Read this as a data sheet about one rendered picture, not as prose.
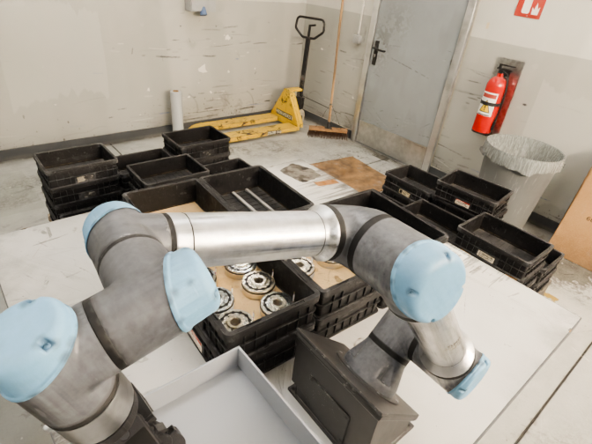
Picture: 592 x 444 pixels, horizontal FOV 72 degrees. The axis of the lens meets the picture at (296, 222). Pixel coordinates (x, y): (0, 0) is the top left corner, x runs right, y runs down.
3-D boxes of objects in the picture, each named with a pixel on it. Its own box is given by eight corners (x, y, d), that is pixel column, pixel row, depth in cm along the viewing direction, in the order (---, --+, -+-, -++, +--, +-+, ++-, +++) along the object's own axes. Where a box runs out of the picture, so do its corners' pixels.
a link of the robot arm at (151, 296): (168, 215, 45) (68, 265, 41) (211, 267, 37) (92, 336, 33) (192, 266, 50) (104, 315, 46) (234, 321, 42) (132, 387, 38)
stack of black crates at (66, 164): (111, 202, 290) (101, 142, 267) (127, 221, 272) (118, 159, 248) (48, 217, 267) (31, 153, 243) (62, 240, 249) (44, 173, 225)
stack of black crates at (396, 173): (440, 224, 308) (455, 184, 290) (418, 236, 291) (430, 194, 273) (399, 201, 333) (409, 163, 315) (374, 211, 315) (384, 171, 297)
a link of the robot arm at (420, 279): (445, 332, 104) (387, 199, 66) (499, 373, 93) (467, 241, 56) (413, 367, 102) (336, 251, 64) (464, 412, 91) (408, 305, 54)
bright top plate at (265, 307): (301, 310, 117) (301, 308, 117) (270, 321, 112) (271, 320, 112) (283, 289, 124) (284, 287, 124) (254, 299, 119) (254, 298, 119)
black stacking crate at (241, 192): (312, 230, 162) (315, 205, 156) (247, 252, 146) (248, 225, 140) (258, 188, 188) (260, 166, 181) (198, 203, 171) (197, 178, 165)
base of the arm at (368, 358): (398, 398, 105) (421, 367, 105) (381, 399, 93) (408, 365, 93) (355, 358, 114) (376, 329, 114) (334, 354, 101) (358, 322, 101)
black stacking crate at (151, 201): (246, 253, 145) (247, 225, 139) (166, 280, 129) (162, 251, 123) (197, 203, 171) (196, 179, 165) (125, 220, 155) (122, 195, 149)
